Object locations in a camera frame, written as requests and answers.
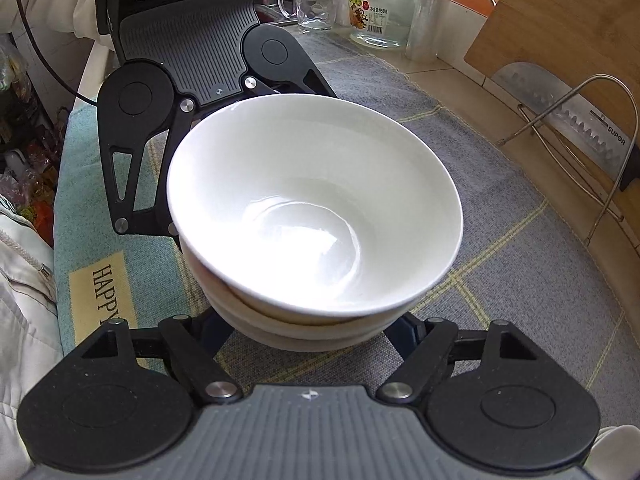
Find person's white jacket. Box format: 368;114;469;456
0;205;68;480

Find metal wire rack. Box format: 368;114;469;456
500;74;636;247

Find grey and teal printed cloth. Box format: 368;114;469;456
52;25;640;401

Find white pink-flower bowl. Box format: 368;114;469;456
179;237;417;335
166;92;464;322
204;285;402;354

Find stack of clear plastic cups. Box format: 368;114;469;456
406;0;459;62

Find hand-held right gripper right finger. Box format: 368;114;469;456
375;312;543;403

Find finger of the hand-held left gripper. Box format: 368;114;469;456
98;96;197;239
267;55;339;100

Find black-handled kitchen knife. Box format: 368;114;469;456
492;62;640;192

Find pile of colourful bags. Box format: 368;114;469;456
0;35;68;241

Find clear glass mug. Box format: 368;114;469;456
277;0;347;31

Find black cable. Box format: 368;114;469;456
6;0;102;107

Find wooden cutting board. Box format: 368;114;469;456
464;0;640;207

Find glass jar with green lid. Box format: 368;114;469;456
348;0;420;50

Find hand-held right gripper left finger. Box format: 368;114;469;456
75;307;246;406

